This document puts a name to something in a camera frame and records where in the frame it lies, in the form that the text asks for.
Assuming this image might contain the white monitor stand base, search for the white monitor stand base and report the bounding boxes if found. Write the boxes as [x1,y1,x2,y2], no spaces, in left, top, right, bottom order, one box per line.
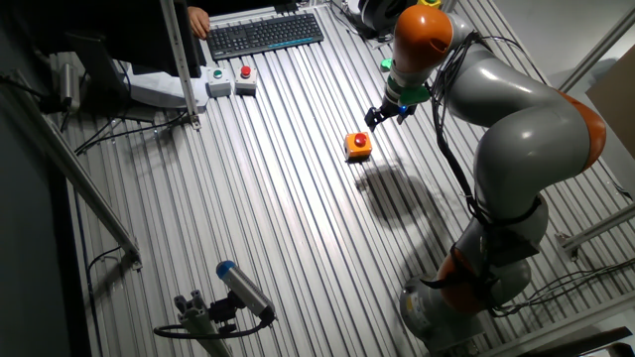
[118,66,212,113]

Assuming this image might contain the aluminium edge frame bar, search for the aluminium edge frame bar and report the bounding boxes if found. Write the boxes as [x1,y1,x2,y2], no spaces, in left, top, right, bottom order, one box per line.
[475,291,635,357]

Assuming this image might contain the aluminium frame post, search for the aluminium frame post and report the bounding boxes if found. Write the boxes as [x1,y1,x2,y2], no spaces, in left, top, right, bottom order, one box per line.
[158,0,202,131]

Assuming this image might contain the grey box red button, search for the grey box red button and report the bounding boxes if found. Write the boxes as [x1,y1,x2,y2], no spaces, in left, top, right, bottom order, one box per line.
[234,64,259,97]

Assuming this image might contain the loose black cables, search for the loose black cables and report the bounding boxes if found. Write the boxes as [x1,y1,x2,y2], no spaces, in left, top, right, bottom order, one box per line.
[490,257,635,318]

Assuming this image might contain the brown cardboard box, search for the brown cardboard box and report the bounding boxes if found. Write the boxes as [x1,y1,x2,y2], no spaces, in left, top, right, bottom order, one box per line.
[584,59,635,160]

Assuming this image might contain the slanted aluminium frame bar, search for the slanted aluminium frame bar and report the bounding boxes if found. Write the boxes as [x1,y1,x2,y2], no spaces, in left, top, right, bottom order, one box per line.
[559,5,635,93]
[9,68,144,272]

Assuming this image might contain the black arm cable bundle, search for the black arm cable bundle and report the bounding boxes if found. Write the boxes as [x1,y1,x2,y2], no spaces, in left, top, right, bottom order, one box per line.
[429,32,547,318]

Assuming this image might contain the person's bare hand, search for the person's bare hand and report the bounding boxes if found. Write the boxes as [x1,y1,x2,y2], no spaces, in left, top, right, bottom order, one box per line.
[187,6,211,41]

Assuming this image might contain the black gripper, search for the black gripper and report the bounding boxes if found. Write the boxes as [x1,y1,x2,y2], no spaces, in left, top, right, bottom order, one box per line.
[364,96,418,133]

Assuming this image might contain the green wrist flange adapter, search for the green wrist flange adapter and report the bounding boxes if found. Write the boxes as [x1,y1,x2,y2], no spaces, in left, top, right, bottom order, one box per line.
[379,58,432,106]

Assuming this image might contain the aluminium frame bar with bracket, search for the aluminium frame bar with bracket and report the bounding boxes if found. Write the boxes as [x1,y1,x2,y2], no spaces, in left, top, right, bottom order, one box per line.
[554,203,635,262]

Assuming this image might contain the orange box red push button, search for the orange box red push button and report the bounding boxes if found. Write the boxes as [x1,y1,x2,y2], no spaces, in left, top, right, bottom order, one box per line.
[343,131,373,163]

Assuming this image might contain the silver cylinder camera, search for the silver cylinder camera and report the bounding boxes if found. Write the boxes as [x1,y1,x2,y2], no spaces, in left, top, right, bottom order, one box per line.
[59,61,81,113]

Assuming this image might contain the grey box green button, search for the grey box green button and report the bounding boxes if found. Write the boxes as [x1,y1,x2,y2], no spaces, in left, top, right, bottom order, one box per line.
[206,66,233,98]

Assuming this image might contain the aluminium camera mount post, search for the aluminium camera mount post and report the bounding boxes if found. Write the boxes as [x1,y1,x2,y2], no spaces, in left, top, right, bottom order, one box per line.
[173,290,234,357]

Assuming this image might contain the black camera cable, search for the black camera cable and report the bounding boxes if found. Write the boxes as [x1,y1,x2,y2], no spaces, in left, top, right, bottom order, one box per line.
[152,316,272,341]

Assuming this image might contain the black computer keyboard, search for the black computer keyboard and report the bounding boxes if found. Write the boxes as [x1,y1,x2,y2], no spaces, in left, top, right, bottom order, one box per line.
[204,12,325,61]

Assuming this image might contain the black camera bracket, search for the black camera bracket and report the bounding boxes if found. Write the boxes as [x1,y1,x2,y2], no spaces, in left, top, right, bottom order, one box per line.
[207,291,245,334]

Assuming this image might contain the silver camera blue cap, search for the silver camera blue cap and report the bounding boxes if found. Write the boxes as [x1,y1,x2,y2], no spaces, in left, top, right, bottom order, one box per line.
[215,259,277,322]

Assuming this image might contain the black round device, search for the black round device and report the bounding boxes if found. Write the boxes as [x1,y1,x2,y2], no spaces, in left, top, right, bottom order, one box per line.
[356,0,421,39]

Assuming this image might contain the black computer monitor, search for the black computer monitor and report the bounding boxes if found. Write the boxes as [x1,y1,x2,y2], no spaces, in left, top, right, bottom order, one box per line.
[29,0,207,79]

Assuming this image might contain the black monitor cables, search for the black monitor cables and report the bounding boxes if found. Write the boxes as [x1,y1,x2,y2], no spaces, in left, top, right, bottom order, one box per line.
[73,111,190,156]

